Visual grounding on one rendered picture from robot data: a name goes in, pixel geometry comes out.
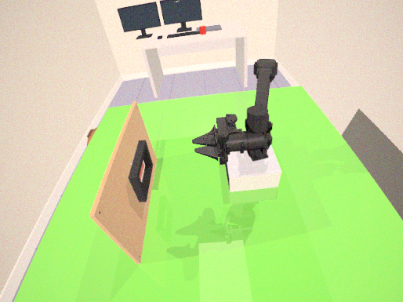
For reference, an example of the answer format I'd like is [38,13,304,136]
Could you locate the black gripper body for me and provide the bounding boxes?
[216,117,249,165]

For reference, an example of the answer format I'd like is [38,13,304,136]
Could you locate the tan rectangular board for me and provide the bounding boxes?
[89,101,157,264]

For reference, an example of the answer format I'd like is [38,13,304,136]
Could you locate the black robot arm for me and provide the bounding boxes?
[224,59,278,162]

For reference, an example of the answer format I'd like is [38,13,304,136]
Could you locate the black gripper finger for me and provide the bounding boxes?
[192,125,217,147]
[194,146,219,161]

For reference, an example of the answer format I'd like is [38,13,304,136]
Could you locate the dark grey picture frame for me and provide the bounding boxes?
[128,140,153,202]

